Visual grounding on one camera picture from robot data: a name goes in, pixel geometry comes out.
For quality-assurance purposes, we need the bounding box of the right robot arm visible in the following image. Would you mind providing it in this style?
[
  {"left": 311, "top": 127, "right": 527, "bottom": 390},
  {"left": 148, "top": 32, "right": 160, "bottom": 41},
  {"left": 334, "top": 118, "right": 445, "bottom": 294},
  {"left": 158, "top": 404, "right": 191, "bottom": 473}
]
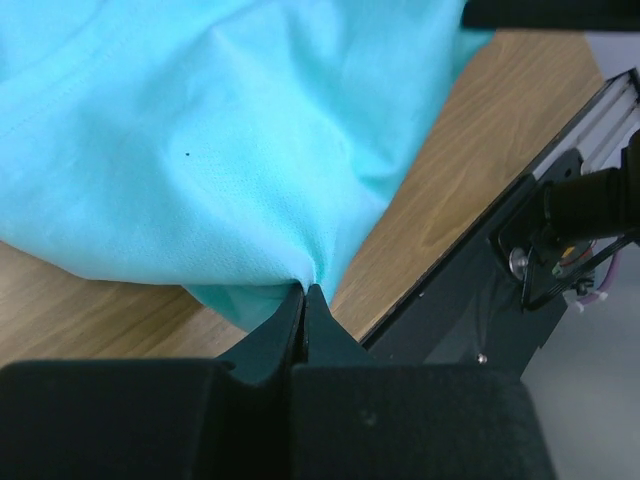
[{"left": 463, "top": 1, "right": 639, "bottom": 247}]

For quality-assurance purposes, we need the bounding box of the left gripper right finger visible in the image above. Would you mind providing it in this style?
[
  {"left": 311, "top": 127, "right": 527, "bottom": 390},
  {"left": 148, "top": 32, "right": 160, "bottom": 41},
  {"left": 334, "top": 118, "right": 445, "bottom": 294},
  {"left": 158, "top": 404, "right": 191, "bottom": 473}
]
[{"left": 289, "top": 286, "right": 556, "bottom": 479}]

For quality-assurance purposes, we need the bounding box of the turquoise t shirt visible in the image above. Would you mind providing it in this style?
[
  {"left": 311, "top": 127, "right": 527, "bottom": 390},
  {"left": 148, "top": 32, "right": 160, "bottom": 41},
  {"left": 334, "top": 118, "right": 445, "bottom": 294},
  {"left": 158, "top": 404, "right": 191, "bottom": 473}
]
[{"left": 1, "top": 0, "right": 491, "bottom": 331}]

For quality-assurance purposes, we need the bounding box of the aluminium frame rail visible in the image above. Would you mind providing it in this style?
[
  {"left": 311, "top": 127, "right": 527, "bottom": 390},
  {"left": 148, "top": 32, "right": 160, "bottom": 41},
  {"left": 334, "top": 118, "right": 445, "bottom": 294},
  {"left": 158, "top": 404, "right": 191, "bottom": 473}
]
[{"left": 526, "top": 69, "right": 639, "bottom": 180}]

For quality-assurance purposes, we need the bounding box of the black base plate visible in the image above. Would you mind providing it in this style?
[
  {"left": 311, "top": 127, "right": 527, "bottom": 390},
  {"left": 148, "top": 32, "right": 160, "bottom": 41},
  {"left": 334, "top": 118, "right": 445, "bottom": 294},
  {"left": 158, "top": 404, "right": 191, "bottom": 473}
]
[{"left": 362, "top": 173, "right": 566, "bottom": 375}]

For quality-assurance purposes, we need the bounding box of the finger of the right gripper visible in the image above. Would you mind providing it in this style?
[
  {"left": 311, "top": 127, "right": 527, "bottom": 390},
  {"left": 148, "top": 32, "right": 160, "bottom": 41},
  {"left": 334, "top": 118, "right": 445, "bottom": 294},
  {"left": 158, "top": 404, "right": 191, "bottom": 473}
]
[{"left": 462, "top": 0, "right": 639, "bottom": 31}]

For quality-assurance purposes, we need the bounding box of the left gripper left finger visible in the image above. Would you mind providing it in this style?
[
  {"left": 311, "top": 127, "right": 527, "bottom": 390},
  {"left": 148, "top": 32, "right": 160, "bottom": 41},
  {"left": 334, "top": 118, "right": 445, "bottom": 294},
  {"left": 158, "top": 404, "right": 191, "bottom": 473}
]
[{"left": 1, "top": 287, "right": 304, "bottom": 479}]

